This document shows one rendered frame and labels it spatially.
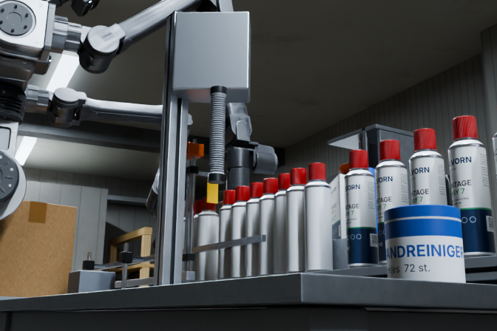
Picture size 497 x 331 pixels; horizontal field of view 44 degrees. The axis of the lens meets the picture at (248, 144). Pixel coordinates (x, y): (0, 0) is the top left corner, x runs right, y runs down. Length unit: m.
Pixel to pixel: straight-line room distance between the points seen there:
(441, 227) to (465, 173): 0.34
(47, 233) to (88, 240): 5.18
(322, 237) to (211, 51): 0.51
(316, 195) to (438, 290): 0.65
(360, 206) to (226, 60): 0.50
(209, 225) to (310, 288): 1.05
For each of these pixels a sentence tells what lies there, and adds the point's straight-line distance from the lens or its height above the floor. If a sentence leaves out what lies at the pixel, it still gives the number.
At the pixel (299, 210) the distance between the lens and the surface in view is 1.18.
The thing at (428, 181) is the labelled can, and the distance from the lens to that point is 0.96.
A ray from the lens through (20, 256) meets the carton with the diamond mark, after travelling 1.86.
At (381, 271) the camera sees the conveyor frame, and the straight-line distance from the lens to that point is 0.96.
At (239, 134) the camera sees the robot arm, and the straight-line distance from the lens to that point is 1.54.
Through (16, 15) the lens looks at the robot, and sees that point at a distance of 1.53.
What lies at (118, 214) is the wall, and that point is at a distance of 8.75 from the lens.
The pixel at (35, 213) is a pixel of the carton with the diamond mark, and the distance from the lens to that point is 1.88.
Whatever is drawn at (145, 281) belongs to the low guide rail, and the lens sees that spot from 1.90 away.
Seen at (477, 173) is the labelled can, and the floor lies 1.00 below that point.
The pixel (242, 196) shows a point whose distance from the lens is 1.37.
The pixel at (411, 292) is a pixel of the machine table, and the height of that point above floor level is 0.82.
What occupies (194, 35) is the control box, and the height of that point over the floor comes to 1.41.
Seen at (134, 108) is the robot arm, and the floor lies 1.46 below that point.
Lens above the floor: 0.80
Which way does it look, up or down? 16 degrees up
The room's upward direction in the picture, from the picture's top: 1 degrees clockwise
